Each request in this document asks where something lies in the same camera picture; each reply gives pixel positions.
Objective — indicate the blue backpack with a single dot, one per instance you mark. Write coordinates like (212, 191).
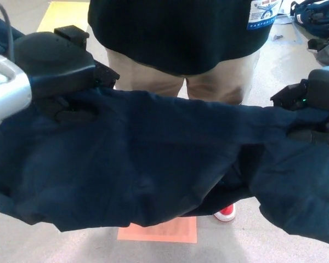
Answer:
(315, 16)

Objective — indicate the grey bag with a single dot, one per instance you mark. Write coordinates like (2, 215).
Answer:
(326, 50)

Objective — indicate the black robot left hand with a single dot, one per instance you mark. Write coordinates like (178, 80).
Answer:
(54, 60)

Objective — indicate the person in khaki pants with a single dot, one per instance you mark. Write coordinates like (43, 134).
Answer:
(175, 33)

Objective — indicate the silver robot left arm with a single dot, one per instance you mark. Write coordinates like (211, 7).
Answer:
(5, 87)

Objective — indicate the yellow floor marker sheet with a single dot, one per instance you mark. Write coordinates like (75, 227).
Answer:
(63, 16)

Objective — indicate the orange floor marker sheet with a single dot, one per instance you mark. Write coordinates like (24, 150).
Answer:
(159, 231)

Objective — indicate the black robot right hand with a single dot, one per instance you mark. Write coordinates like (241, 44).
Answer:
(323, 87)

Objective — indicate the red white left sneaker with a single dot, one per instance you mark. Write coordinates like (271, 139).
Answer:
(226, 213)

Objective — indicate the navy blue coat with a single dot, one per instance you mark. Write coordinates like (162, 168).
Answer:
(142, 153)

